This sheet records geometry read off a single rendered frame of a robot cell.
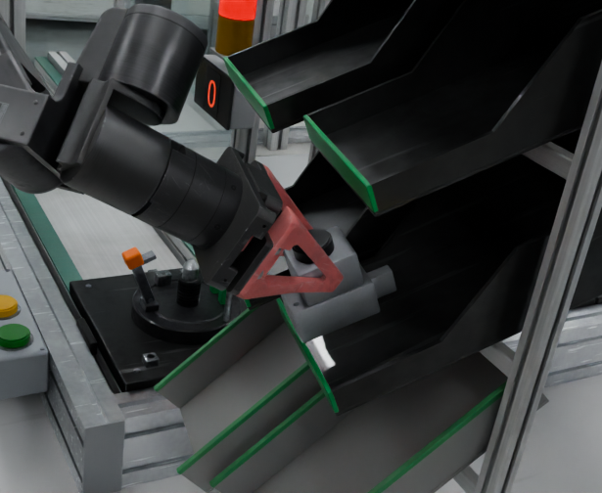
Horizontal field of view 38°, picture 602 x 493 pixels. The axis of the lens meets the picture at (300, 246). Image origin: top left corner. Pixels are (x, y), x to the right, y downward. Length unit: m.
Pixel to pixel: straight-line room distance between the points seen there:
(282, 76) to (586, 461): 0.71
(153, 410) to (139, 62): 0.52
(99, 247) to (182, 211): 0.85
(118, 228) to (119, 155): 0.93
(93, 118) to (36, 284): 0.70
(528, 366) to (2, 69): 0.41
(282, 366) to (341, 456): 0.13
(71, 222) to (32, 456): 0.51
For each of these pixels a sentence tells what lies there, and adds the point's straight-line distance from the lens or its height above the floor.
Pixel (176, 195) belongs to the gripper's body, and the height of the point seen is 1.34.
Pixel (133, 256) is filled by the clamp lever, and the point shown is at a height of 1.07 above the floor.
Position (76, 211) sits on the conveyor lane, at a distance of 1.53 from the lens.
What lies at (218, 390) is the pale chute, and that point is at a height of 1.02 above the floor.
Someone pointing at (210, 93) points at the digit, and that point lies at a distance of 1.25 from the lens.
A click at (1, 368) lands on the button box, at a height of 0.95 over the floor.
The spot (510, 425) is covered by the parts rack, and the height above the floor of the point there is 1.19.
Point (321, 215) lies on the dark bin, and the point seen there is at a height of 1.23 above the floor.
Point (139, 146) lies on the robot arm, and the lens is 0.56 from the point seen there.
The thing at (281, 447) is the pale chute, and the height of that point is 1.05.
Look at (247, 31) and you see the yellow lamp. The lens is 1.22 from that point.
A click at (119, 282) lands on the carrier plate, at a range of 1.21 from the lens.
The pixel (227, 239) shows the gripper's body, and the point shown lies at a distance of 0.58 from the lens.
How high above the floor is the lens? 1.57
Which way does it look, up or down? 26 degrees down
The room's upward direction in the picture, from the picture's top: 9 degrees clockwise
